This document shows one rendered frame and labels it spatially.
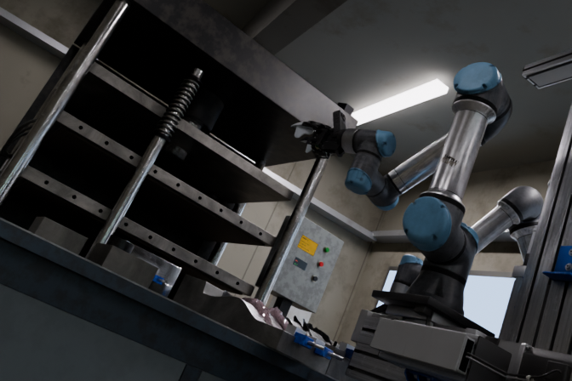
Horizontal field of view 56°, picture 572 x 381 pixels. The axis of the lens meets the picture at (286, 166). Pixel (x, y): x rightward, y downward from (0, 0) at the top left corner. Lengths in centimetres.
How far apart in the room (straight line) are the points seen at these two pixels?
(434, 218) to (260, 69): 142
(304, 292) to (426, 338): 167
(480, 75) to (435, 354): 74
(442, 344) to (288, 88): 171
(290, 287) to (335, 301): 317
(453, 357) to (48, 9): 483
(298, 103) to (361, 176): 113
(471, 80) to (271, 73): 124
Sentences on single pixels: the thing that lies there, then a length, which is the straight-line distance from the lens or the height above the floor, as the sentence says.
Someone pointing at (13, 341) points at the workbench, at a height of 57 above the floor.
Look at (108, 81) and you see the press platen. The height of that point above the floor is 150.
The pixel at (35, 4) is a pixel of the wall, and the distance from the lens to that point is 542.
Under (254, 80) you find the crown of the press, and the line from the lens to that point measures 250.
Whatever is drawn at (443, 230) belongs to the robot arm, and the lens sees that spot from 131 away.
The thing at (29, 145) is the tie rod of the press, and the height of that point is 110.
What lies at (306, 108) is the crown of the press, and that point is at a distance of 262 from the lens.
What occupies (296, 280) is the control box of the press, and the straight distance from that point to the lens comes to 274.
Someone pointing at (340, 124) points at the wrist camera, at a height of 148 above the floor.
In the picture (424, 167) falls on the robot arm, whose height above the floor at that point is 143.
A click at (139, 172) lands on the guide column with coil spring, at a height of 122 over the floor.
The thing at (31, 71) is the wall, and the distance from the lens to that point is 522.
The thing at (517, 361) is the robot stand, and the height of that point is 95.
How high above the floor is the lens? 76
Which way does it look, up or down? 19 degrees up
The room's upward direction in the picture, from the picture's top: 25 degrees clockwise
